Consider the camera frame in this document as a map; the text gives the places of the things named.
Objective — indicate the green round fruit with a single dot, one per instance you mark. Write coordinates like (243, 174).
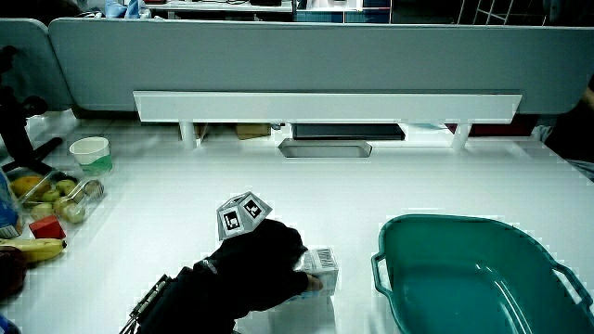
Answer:
(41, 210)
(65, 186)
(70, 211)
(50, 195)

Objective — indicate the black flat box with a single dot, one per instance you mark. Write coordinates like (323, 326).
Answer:
(348, 132)

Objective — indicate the black camera tripod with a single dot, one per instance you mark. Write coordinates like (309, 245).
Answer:
(16, 130)

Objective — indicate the person's left forearm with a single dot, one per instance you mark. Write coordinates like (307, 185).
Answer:
(185, 306)

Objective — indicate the brownish round fruit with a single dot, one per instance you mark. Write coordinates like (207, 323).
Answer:
(94, 188)

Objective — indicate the white desk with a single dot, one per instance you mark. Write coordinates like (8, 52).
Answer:
(176, 185)

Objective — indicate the green plastic basket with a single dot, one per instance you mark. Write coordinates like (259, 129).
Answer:
(464, 287)

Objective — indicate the clear plastic fruit container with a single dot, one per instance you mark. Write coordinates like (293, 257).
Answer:
(69, 204)

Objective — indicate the yellow banana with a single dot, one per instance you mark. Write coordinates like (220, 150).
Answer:
(34, 248)

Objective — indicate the white and green paper cup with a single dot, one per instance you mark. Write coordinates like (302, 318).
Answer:
(92, 155)

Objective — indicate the brown cardboard box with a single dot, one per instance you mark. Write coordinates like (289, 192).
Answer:
(253, 130)

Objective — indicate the red block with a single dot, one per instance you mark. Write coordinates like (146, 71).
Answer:
(46, 228)

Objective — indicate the blue snack packet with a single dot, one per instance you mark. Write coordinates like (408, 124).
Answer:
(7, 213)

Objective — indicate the person's left hand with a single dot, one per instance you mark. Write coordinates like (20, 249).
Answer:
(260, 264)

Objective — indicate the orange mango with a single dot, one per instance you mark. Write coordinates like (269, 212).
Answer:
(27, 184)

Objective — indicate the large grey partition panel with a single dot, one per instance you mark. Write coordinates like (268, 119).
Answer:
(325, 60)

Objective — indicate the dark red fruit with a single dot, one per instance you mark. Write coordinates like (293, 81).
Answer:
(10, 271)

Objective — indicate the white milk carton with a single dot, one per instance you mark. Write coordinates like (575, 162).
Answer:
(325, 266)

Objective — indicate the small grey partition panel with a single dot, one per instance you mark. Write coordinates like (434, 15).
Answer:
(28, 60)

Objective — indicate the white desktop shelf riser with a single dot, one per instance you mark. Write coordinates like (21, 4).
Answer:
(325, 107)

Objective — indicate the dark red flat object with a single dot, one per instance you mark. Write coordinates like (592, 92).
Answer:
(506, 127)

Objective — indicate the blue cloth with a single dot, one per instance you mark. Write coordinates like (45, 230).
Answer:
(125, 9)

